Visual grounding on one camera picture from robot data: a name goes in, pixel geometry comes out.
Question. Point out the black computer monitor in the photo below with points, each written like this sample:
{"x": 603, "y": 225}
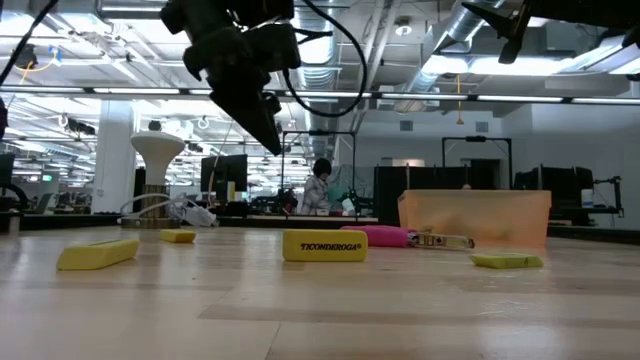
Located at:
{"x": 225, "y": 175}

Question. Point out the black gantry frame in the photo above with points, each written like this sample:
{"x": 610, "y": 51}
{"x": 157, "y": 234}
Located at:
{"x": 320, "y": 133}
{"x": 475, "y": 138}

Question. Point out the black equipment rack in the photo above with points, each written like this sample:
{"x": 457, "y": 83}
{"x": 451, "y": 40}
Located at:
{"x": 550, "y": 185}

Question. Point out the black metal rig frame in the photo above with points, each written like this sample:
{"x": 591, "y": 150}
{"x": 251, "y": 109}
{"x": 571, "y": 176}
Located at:
{"x": 75, "y": 222}

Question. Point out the person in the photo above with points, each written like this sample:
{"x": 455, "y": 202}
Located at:
{"x": 315, "y": 195}

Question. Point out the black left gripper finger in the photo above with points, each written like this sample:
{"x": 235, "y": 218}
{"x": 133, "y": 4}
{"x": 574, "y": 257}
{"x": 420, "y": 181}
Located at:
{"x": 262, "y": 115}
{"x": 235, "y": 107}

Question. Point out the lime green June Gold eraser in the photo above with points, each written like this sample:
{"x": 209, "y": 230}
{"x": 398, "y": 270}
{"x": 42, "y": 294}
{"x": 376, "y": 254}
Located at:
{"x": 505, "y": 261}

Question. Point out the black ceiling device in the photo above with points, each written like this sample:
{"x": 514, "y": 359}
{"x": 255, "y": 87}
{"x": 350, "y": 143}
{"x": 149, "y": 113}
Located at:
{"x": 25, "y": 56}

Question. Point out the linear ceiling light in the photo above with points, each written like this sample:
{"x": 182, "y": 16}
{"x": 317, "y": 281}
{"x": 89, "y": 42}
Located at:
{"x": 135, "y": 91}

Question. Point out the silver spiral duct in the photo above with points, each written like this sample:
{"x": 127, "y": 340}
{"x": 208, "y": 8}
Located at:
{"x": 440, "y": 45}
{"x": 317, "y": 75}

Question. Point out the black partition panel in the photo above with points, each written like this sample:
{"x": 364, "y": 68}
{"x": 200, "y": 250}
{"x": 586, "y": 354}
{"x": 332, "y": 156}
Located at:
{"x": 390, "y": 190}

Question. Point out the yellow rectangular eraser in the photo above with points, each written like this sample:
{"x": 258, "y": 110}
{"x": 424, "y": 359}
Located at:
{"x": 325, "y": 252}
{"x": 177, "y": 236}
{"x": 97, "y": 255}

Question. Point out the orange translucent plastic bin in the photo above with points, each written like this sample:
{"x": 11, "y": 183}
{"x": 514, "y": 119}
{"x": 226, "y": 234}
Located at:
{"x": 475, "y": 215}

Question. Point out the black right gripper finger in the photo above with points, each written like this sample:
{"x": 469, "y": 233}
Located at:
{"x": 500, "y": 17}

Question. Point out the white mushroom table lamp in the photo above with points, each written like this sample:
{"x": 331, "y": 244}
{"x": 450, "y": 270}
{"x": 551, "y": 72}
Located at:
{"x": 157, "y": 150}

